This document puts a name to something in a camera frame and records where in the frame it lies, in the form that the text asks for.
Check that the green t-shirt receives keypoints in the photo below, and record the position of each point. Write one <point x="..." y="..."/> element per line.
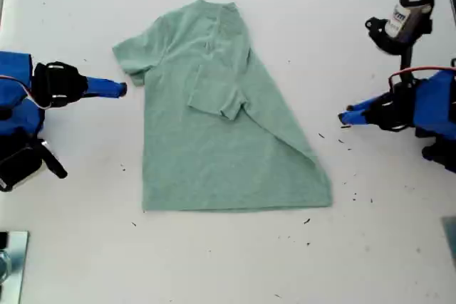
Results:
<point x="213" y="140"/>

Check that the black clamp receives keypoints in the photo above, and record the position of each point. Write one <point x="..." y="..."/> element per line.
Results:
<point x="3" y="240"/>

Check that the large steel plate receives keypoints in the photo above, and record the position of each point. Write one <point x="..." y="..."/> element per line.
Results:
<point x="18" y="268"/>

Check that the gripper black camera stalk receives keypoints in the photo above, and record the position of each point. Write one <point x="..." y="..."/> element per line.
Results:
<point x="406" y="58"/>
<point x="55" y="165"/>

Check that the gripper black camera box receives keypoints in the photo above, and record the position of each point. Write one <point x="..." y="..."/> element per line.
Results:
<point x="408" y="12"/>
<point x="19" y="168"/>

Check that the steel post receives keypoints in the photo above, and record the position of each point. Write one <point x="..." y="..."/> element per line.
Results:
<point x="4" y="266"/>

